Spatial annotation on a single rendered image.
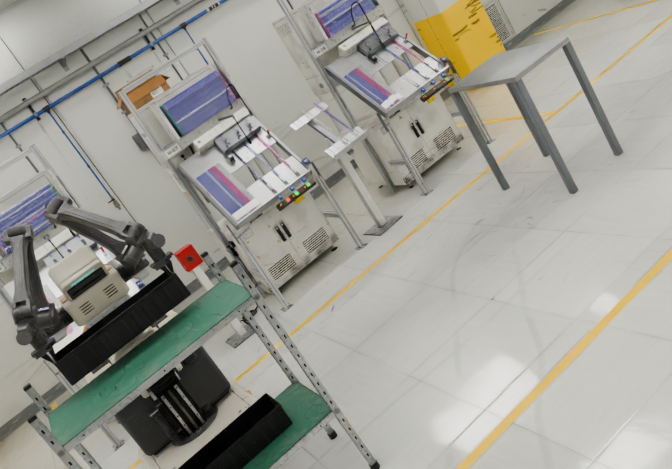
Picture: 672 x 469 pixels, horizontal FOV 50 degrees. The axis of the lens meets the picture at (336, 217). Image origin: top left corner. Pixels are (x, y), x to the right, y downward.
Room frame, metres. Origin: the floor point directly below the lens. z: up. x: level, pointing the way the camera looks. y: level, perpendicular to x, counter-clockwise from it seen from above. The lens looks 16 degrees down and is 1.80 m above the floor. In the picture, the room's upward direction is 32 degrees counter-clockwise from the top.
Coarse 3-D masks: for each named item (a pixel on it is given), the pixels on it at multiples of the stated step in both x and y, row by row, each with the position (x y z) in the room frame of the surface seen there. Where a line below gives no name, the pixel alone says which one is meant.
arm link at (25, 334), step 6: (36, 306) 2.75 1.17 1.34; (12, 312) 2.72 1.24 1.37; (36, 312) 2.73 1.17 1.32; (30, 318) 2.74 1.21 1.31; (36, 318) 2.73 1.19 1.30; (18, 324) 2.69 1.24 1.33; (24, 324) 2.68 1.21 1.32; (18, 330) 2.64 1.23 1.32; (24, 330) 2.64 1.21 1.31; (30, 330) 2.66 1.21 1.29; (18, 336) 2.64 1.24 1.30; (24, 336) 2.64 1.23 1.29; (30, 336) 2.64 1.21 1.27; (18, 342) 2.63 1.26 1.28; (24, 342) 2.63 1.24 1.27; (30, 342) 2.64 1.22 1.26
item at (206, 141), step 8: (240, 112) 5.46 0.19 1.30; (248, 112) 5.45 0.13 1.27; (224, 120) 5.43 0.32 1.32; (232, 120) 5.42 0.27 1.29; (240, 120) 5.42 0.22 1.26; (216, 128) 5.39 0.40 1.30; (224, 128) 5.38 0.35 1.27; (200, 136) 5.36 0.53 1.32; (208, 136) 5.35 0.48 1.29; (216, 136) 5.34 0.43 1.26; (200, 144) 5.30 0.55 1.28; (208, 144) 5.33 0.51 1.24; (200, 152) 5.32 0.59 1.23
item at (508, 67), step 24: (528, 48) 4.28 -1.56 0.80; (552, 48) 3.97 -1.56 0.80; (480, 72) 4.44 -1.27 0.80; (504, 72) 4.09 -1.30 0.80; (528, 72) 3.90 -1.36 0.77; (576, 72) 4.01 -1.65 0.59; (456, 96) 4.51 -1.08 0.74; (528, 96) 3.88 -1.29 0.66; (528, 120) 4.63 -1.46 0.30; (600, 120) 4.01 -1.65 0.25; (480, 144) 4.51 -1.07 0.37; (552, 144) 3.88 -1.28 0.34
